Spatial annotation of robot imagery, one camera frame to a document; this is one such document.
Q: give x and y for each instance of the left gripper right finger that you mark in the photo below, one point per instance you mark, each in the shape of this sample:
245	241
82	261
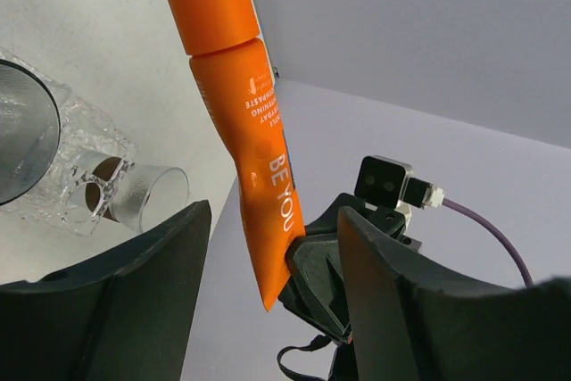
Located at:
414	319

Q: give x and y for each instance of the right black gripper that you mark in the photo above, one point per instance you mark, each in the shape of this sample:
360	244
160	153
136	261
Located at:
315	292

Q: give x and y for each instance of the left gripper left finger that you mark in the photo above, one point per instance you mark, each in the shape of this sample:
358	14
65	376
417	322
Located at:
124	314

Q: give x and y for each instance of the clear cup brown base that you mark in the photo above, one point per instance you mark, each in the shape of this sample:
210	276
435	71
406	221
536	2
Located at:
146	195

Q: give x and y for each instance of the clear textured oval tray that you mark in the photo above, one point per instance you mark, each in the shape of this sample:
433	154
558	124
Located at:
58	198

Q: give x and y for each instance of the dark tinted cup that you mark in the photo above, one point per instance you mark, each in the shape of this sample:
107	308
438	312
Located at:
30	130

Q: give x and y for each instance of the orange toothpaste tube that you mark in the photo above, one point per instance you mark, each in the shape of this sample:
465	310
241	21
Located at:
231	69

